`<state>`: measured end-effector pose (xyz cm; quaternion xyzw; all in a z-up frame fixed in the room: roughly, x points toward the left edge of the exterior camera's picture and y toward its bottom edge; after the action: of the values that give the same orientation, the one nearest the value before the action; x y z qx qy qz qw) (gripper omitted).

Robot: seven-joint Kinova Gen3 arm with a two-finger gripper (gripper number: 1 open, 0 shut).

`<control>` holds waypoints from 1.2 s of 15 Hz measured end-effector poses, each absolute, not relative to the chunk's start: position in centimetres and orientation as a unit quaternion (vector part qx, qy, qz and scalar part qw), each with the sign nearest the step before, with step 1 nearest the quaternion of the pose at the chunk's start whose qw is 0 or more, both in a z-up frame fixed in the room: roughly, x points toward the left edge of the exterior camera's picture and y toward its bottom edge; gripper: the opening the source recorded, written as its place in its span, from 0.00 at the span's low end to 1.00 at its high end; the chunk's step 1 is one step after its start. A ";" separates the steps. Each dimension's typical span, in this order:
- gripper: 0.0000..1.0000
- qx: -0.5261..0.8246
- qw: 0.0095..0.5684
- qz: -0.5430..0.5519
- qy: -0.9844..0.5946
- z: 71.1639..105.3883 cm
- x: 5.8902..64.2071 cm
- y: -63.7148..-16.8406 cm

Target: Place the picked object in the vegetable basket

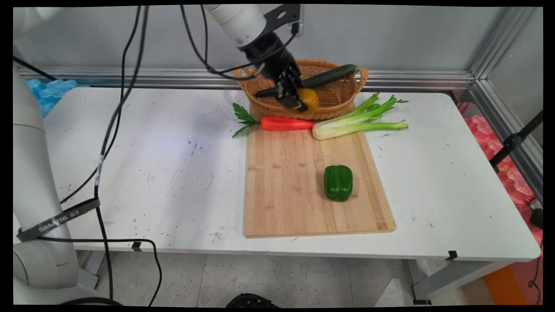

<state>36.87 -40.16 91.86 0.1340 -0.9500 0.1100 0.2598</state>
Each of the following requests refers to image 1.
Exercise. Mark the aluminium frame rail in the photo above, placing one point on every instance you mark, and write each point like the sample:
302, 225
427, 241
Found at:
217, 78
511, 125

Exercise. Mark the orange carrot with green leaves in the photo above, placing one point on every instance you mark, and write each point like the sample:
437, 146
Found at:
286, 123

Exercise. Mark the grey table leg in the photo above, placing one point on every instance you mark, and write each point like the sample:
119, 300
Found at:
455, 277

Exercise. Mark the woven wicker basket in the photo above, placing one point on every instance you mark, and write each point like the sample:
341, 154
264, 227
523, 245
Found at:
334, 95

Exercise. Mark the pale green celery bunch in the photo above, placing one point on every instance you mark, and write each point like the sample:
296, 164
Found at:
355, 123

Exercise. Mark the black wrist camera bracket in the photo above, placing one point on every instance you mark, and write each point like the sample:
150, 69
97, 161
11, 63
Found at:
284, 15

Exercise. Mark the dark green cucumber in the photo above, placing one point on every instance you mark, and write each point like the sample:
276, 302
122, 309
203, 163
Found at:
329, 76

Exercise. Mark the small black table clip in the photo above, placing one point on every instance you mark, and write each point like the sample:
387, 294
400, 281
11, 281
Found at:
137, 246
452, 255

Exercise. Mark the small black device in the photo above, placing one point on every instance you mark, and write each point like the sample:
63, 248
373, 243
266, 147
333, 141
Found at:
537, 216

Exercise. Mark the black round floor object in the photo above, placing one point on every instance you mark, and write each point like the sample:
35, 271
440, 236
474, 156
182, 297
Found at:
251, 301

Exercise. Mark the aluminium frame post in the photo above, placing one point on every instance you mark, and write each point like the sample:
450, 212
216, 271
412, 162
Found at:
503, 43

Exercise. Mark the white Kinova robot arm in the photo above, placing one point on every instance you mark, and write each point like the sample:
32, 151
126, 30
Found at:
39, 173

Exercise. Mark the green bell pepper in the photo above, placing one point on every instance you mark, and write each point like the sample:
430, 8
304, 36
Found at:
338, 183

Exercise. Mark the red foam mat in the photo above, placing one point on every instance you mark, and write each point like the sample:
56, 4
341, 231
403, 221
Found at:
511, 177

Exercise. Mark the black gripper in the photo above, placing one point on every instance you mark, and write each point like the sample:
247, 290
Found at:
273, 60

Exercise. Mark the blue foam mat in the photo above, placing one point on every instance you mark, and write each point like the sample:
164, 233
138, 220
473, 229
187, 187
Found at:
50, 93

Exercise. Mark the bamboo cutting board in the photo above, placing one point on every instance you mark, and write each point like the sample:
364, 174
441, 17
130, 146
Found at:
295, 190

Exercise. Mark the black tripod leg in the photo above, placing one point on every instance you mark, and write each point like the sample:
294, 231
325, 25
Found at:
516, 141

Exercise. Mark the orange floor panel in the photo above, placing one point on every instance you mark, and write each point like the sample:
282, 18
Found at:
507, 284

